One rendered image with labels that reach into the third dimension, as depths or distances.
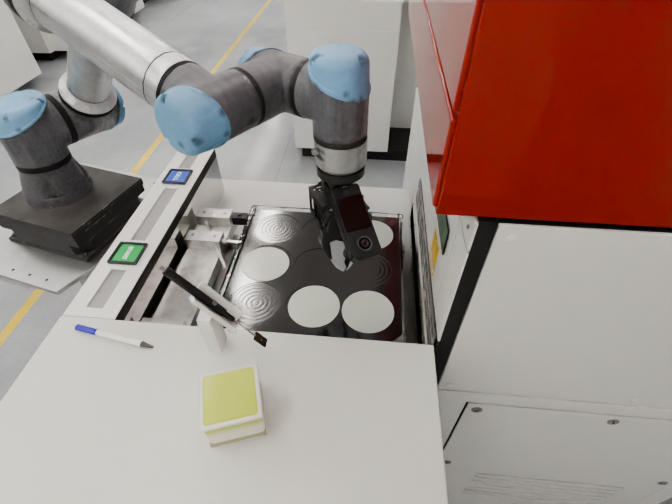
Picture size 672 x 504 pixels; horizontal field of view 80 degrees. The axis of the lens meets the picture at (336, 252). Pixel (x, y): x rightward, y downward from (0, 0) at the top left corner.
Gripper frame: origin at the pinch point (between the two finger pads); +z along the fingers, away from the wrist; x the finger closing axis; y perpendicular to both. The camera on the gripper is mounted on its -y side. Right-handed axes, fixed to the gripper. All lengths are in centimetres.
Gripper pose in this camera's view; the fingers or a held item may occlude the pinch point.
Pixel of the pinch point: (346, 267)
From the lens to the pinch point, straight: 71.2
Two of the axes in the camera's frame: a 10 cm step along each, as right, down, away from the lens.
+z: 0.1, 7.2, 7.0
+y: -4.0, -6.3, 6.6
